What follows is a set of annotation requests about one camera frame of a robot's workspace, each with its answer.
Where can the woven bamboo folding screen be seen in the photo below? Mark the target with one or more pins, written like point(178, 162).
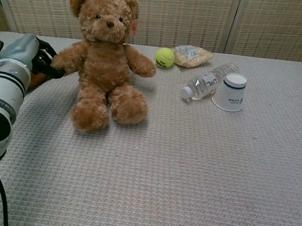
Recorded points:
point(190, 17)

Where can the grey waffle-weave tablecloth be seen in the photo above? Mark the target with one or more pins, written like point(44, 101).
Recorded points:
point(189, 163)

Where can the clear bag of snacks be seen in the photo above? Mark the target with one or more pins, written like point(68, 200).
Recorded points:
point(193, 56)

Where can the white paper cup blue rim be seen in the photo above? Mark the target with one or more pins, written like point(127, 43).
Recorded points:
point(231, 95)

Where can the brown plush teddy bear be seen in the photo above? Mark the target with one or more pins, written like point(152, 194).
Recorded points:
point(102, 64)

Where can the dark brown cloth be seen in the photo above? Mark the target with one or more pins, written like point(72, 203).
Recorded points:
point(36, 80)

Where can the yellow-green tennis ball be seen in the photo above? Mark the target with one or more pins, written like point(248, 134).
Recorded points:
point(164, 57)

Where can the clear plastic water bottle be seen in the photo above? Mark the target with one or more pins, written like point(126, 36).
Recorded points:
point(205, 83)

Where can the grey black left robot hand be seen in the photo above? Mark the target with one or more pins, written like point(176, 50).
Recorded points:
point(22, 49)

